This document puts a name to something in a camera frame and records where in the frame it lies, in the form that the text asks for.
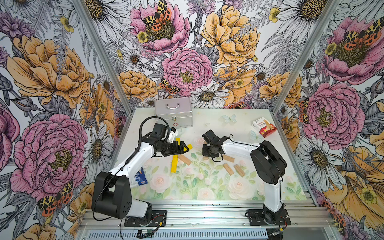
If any wooden block diagonal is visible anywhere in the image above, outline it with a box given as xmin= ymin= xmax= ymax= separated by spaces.
xmin=223 ymin=163 xmax=234 ymax=176

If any yellow short block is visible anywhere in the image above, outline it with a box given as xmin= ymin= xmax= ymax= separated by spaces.
xmin=171 ymin=156 xmax=178 ymax=173

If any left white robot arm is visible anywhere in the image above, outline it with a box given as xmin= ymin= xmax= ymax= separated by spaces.
xmin=92 ymin=134 xmax=191 ymax=225

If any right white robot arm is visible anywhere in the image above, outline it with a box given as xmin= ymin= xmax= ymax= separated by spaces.
xmin=202 ymin=137 xmax=287 ymax=226

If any silver metal case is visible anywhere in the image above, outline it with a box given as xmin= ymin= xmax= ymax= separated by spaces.
xmin=155 ymin=97 xmax=193 ymax=129

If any blue card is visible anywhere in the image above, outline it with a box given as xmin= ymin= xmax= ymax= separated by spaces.
xmin=134 ymin=167 xmax=148 ymax=187

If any red white snack box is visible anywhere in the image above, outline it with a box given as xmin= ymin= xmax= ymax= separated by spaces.
xmin=252 ymin=117 xmax=277 ymax=138

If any small green circuit board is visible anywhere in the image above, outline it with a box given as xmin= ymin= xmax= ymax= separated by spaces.
xmin=137 ymin=229 xmax=152 ymax=237

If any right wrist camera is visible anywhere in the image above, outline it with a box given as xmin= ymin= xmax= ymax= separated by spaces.
xmin=202 ymin=130 xmax=230 ymax=146

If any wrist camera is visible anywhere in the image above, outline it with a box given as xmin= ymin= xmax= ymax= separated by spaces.
xmin=151 ymin=124 xmax=179 ymax=143
xmin=202 ymin=130 xmax=230 ymax=146

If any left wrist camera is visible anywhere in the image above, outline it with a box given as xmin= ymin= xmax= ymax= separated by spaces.
xmin=151 ymin=124 xmax=179 ymax=143

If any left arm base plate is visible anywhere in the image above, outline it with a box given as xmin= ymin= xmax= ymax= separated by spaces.
xmin=124 ymin=210 xmax=168 ymax=228

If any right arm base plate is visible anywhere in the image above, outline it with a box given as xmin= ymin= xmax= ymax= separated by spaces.
xmin=245 ymin=209 xmax=292 ymax=227

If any aluminium front rail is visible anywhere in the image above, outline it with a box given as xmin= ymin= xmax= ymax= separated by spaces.
xmin=78 ymin=199 xmax=334 ymax=231

